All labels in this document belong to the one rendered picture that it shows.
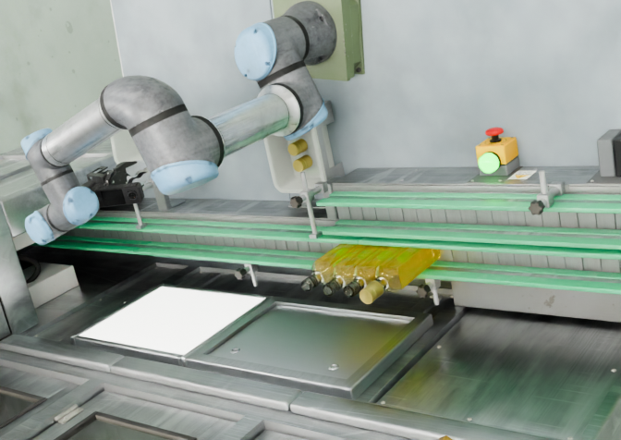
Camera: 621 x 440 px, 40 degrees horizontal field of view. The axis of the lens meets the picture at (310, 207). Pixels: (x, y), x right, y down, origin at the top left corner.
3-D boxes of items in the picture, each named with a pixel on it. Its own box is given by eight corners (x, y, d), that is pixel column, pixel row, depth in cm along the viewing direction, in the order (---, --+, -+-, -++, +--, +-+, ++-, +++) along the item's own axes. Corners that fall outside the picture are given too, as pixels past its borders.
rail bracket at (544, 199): (551, 192, 175) (526, 215, 166) (546, 158, 173) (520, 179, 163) (569, 192, 173) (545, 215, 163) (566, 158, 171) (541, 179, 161)
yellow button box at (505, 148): (493, 165, 195) (479, 176, 190) (488, 134, 193) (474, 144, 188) (521, 165, 191) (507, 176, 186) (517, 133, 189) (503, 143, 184)
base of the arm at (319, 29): (286, -5, 203) (260, 4, 196) (337, 6, 195) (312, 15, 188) (286, 56, 210) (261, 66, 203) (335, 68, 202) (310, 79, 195)
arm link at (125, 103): (122, 59, 149) (4, 148, 182) (151, 116, 149) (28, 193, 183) (169, 44, 157) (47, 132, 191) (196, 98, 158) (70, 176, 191)
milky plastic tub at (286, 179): (294, 182, 233) (274, 193, 226) (277, 103, 226) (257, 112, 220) (346, 182, 222) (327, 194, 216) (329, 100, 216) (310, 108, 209)
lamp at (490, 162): (483, 170, 189) (477, 175, 187) (480, 152, 188) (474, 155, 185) (502, 170, 186) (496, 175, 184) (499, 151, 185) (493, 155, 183)
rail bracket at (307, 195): (326, 226, 214) (298, 245, 205) (313, 163, 209) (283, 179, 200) (336, 226, 212) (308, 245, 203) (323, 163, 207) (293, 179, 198)
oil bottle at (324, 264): (359, 251, 211) (310, 287, 195) (356, 231, 209) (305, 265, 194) (379, 252, 208) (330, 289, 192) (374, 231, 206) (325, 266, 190)
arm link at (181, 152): (313, 55, 192) (155, 113, 149) (342, 115, 194) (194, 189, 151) (275, 77, 200) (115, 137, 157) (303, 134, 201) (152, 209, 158)
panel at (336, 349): (164, 292, 247) (72, 347, 222) (161, 283, 247) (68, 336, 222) (434, 324, 193) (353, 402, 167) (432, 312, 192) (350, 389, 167)
